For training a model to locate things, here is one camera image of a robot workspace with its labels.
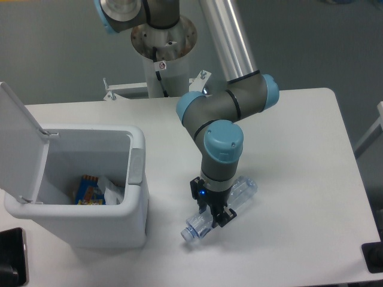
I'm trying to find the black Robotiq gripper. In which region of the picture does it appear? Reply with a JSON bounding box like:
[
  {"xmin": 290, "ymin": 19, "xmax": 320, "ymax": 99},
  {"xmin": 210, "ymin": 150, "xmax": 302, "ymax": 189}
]
[{"xmin": 190, "ymin": 176, "xmax": 237, "ymax": 228}]

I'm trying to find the clear plastic bottle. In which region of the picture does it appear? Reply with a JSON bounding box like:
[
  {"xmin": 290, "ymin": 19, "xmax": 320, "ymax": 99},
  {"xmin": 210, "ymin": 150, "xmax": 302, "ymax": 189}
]
[{"xmin": 181, "ymin": 176, "xmax": 258, "ymax": 243}]

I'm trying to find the clear plastic wrapper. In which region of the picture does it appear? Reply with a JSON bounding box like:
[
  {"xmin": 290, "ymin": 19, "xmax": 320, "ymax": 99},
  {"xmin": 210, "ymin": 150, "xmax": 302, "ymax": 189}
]
[{"xmin": 98, "ymin": 176, "xmax": 124, "ymax": 205}]

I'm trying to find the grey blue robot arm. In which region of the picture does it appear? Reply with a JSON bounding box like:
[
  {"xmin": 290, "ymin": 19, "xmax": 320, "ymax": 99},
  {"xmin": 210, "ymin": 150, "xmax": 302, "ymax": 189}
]
[{"xmin": 94, "ymin": 1, "xmax": 279, "ymax": 227}]

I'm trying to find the white plastic trash can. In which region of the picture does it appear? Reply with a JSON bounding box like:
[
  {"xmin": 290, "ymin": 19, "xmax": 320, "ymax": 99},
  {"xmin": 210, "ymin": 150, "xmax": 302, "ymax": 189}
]
[{"xmin": 1, "ymin": 126, "xmax": 148, "ymax": 248}]

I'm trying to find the white trash can lid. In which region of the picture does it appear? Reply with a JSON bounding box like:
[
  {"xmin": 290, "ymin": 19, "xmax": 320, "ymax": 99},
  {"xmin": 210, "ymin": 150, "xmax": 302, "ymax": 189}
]
[{"xmin": 1, "ymin": 82, "xmax": 49, "ymax": 203}]

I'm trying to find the colourful snack package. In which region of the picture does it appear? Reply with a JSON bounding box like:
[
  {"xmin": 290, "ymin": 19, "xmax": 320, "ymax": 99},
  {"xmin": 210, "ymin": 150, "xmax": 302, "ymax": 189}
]
[{"xmin": 74, "ymin": 175, "xmax": 105, "ymax": 205}]

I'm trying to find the black device right corner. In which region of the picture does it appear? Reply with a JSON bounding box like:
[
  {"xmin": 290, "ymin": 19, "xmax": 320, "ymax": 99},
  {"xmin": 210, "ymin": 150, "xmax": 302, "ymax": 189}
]
[{"xmin": 361, "ymin": 242, "xmax": 382, "ymax": 273}]

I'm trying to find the black device corner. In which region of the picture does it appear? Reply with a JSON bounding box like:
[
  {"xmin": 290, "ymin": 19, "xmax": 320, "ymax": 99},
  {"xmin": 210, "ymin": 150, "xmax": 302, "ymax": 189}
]
[
  {"xmin": 1, "ymin": 227, "xmax": 29, "ymax": 286},
  {"xmin": 361, "ymin": 242, "xmax": 382, "ymax": 273}
]

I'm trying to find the black device left corner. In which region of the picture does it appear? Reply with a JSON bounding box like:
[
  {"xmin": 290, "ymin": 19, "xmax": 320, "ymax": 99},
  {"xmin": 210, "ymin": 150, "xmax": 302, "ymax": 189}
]
[{"xmin": 1, "ymin": 227, "xmax": 29, "ymax": 286}]

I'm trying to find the white table bracket middle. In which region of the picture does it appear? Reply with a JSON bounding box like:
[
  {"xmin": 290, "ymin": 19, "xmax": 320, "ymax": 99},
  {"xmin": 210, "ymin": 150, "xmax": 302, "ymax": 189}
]
[{"xmin": 189, "ymin": 70, "xmax": 212, "ymax": 95}]

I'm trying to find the white table leg bracket left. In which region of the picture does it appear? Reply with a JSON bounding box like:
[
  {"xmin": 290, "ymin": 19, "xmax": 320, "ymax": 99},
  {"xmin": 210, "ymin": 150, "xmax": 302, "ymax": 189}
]
[{"xmin": 103, "ymin": 78, "xmax": 148, "ymax": 101}]

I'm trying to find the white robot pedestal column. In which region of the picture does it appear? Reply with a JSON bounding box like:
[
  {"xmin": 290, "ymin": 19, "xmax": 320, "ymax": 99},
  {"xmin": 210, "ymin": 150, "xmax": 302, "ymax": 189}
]
[{"xmin": 131, "ymin": 16, "xmax": 197, "ymax": 98}]

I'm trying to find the black cable on pedestal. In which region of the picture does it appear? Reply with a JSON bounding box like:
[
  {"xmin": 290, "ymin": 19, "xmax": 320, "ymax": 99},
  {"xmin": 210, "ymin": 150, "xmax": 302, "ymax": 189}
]
[{"xmin": 152, "ymin": 46, "xmax": 169, "ymax": 98}]

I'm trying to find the white frame right edge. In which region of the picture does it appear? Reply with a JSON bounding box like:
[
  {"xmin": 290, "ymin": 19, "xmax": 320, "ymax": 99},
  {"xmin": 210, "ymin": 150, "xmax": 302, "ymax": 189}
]
[{"xmin": 354, "ymin": 101, "xmax": 382, "ymax": 159}]

